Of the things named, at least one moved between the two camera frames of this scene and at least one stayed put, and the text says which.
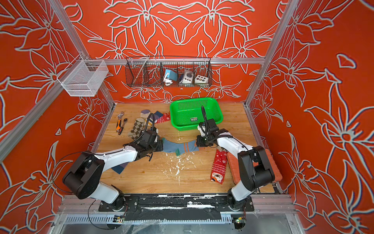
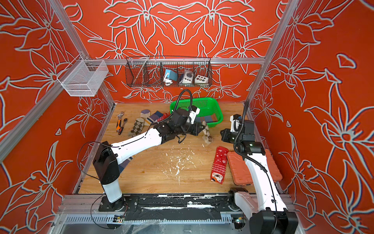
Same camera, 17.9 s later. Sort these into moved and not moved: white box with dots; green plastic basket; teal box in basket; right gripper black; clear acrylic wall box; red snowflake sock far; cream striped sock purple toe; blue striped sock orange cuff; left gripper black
Moved: blue striped sock orange cuff; left gripper black; right gripper black
Not moved: clear acrylic wall box; white box with dots; teal box in basket; green plastic basket; cream striped sock purple toe; red snowflake sock far
